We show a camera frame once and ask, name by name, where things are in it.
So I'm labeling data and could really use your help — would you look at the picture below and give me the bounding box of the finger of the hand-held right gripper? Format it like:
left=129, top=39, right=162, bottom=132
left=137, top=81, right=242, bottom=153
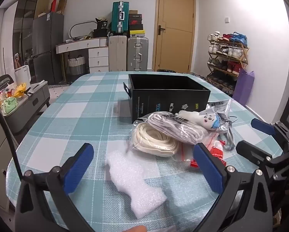
left=236, top=140, right=289, bottom=182
left=251, top=118, right=289, bottom=150

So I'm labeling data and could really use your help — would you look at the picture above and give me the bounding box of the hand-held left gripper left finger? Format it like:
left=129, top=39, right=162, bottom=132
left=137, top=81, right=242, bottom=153
left=15, top=143, right=95, bottom=232

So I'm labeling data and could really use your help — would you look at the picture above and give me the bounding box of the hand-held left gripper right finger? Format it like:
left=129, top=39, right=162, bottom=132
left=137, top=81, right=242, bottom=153
left=193, top=143, right=273, bottom=232

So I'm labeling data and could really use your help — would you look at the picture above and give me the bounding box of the red zip bag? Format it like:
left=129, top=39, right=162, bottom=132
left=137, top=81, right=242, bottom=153
left=181, top=140, right=226, bottom=168

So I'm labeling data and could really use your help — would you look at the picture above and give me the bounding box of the grey cable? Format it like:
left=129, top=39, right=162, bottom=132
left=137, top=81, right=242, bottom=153
left=217, top=116, right=239, bottom=151

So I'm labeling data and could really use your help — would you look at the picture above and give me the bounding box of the silver medicine packet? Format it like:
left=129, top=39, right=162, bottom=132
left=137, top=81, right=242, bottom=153
left=206, top=99, right=233, bottom=120

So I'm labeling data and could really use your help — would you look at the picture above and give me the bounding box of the white plush doll blue hair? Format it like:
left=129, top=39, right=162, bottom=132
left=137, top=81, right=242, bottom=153
left=178, top=110, right=220, bottom=131

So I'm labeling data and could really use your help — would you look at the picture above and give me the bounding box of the white foam sheet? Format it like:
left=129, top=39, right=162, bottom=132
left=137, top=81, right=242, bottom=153
left=106, top=150, right=168, bottom=219

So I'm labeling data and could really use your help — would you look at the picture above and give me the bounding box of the bag of white grey laces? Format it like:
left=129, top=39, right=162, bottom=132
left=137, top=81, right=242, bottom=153
left=137, top=111, right=218, bottom=145

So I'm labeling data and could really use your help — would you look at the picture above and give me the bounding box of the bag of cream laces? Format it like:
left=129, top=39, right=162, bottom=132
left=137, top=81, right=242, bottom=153
left=129, top=121, right=184, bottom=160

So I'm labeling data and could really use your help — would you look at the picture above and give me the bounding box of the black cardboard box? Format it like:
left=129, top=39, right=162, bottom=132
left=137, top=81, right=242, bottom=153
left=123, top=74, right=211, bottom=124

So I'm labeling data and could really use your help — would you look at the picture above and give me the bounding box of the person's left hand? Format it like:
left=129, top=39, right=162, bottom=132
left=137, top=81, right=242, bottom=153
left=122, top=225, right=148, bottom=232

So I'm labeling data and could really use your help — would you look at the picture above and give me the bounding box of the purple fabric bag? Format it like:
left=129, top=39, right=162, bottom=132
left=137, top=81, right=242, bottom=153
left=233, top=68, right=255, bottom=105

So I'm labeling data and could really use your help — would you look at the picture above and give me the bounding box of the teal checked tablecloth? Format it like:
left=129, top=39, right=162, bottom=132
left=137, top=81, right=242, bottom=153
left=6, top=71, right=285, bottom=232

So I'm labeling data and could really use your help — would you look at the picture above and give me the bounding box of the wooden shoe rack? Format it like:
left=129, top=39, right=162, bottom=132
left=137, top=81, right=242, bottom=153
left=206, top=31, right=250, bottom=95

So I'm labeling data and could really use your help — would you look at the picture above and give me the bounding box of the grey drawer cabinet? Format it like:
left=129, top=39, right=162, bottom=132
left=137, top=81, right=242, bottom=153
left=2, top=81, right=51, bottom=133

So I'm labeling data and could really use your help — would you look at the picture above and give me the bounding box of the group of shoes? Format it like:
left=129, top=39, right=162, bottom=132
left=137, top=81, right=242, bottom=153
left=207, top=31, right=248, bottom=92

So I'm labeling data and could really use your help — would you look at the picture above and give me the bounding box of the green packet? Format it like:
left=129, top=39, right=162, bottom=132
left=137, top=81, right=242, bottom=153
left=2, top=98, right=19, bottom=114

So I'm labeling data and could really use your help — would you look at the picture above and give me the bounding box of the yellow plastic bag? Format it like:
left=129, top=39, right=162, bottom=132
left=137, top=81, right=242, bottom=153
left=14, top=83, right=29, bottom=97

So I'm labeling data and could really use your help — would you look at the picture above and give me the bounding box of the woven laundry basket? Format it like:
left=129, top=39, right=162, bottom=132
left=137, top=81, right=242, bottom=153
left=67, top=55, right=86, bottom=75

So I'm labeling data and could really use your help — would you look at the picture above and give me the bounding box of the white appliance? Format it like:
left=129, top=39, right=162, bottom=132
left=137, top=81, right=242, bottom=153
left=14, top=65, right=30, bottom=85

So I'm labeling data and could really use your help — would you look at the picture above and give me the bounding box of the white dresser with drawers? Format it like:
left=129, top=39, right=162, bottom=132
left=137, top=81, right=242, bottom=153
left=56, top=37, right=109, bottom=73

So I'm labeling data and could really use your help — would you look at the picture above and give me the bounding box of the black office chair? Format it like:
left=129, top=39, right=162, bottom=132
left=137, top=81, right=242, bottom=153
left=0, top=74, right=14, bottom=99

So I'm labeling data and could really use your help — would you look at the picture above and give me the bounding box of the beige suitcase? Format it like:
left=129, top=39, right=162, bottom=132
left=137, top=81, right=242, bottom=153
left=108, top=35, right=128, bottom=72

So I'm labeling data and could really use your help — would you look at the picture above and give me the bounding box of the wooden door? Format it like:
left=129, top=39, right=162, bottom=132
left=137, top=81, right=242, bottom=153
left=152, top=0, right=196, bottom=72

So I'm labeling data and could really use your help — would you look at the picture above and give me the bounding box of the grey refrigerator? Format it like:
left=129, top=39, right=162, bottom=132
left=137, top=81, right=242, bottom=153
left=32, top=12, right=64, bottom=85

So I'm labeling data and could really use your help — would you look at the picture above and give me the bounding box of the silver suitcase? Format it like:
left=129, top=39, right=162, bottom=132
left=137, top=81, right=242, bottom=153
left=127, top=37, right=150, bottom=72

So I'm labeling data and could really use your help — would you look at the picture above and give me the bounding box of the oval mirror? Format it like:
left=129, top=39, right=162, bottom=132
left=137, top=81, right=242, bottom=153
left=69, top=20, right=98, bottom=40

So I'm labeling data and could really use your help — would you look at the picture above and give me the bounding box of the black bag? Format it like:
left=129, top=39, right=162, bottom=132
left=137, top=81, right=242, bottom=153
left=94, top=17, right=111, bottom=38

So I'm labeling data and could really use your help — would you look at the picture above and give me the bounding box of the dark glass wardrobe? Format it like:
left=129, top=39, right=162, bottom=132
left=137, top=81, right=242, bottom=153
left=13, top=0, right=52, bottom=78

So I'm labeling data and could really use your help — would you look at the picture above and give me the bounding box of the green suitcase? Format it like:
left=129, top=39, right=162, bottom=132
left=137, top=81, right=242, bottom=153
left=111, top=2, right=130, bottom=35

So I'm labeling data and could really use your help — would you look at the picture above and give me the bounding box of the small brown cardboard box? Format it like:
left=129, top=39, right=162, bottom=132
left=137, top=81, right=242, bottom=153
left=57, top=0, right=67, bottom=14

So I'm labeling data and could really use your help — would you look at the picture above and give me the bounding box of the large flat cardboard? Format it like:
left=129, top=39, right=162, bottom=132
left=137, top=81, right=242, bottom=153
left=34, top=0, right=52, bottom=18

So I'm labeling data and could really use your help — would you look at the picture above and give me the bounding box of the black cable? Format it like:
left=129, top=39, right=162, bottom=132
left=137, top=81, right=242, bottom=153
left=0, top=100, right=23, bottom=182

